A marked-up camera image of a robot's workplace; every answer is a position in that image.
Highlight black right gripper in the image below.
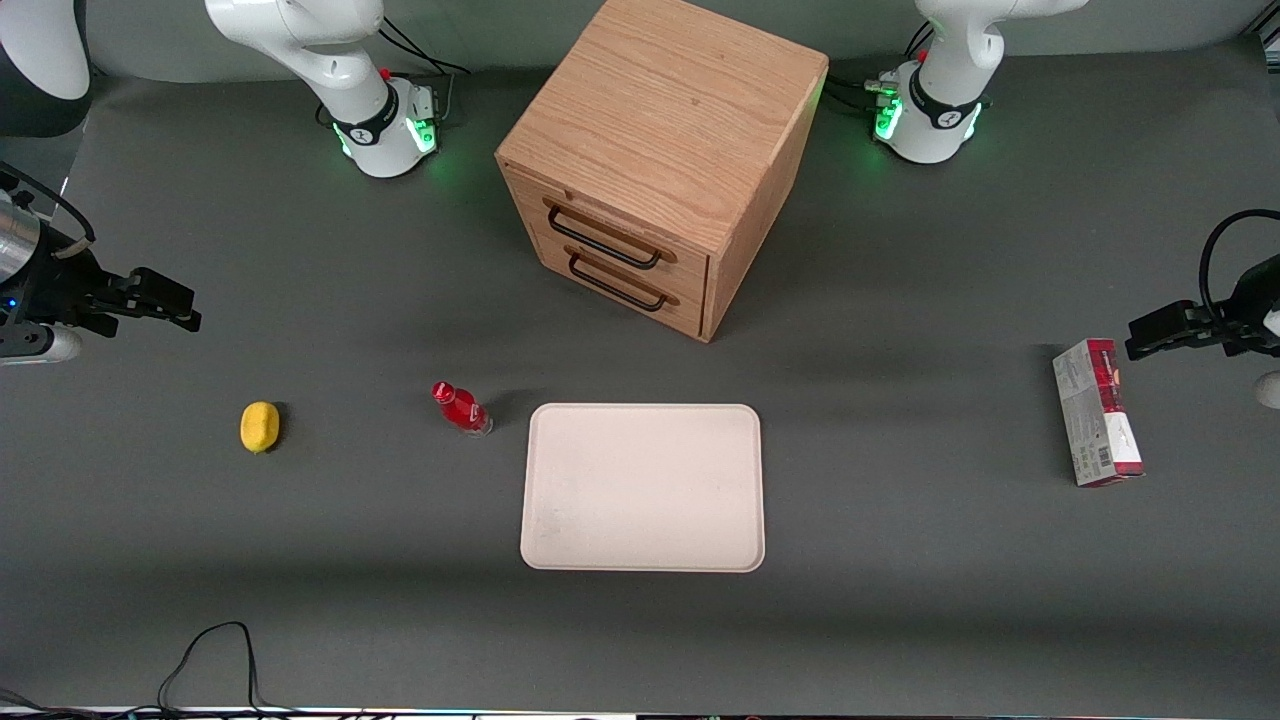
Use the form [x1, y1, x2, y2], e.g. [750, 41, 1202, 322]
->
[0, 232, 203, 337]

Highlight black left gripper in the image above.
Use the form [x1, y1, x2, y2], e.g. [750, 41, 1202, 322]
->
[1125, 254, 1280, 362]

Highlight red coke bottle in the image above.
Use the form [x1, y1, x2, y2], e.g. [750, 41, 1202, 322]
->
[431, 380, 494, 437]

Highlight cream plastic tray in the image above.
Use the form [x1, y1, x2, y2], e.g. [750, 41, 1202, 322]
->
[520, 403, 766, 573]

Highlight red and grey carton box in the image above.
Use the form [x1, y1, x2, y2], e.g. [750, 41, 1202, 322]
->
[1052, 338, 1146, 488]

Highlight yellow lemon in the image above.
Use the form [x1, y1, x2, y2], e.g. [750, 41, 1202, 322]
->
[240, 401, 282, 454]

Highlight wooden drawer cabinet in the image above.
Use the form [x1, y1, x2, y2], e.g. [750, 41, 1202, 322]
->
[495, 0, 830, 344]

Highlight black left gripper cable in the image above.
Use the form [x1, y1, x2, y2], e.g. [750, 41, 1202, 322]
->
[1199, 208, 1280, 323]

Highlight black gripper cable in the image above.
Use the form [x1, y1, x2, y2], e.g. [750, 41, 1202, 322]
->
[1199, 208, 1280, 323]
[0, 163, 97, 248]

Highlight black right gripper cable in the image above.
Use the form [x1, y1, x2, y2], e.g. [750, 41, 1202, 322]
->
[0, 163, 97, 248]

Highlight black looped floor cable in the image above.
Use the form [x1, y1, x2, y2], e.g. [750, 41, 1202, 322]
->
[157, 621, 301, 718]

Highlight black right arm base cables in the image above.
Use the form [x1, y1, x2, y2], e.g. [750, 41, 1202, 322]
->
[376, 16, 472, 79]

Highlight black arm base cables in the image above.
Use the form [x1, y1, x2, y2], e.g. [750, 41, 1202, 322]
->
[824, 18, 937, 113]
[376, 16, 472, 79]

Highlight black left arm base cables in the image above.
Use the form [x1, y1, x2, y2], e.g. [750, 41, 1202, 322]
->
[824, 18, 937, 113]

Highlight black thin edge cable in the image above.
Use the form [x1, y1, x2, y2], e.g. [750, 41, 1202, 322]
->
[0, 687, 96, 719]

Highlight black metal drawer handle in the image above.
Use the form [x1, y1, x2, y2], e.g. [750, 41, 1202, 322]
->
[544, 197, 679, 271]
[565, 248, 682, 313]

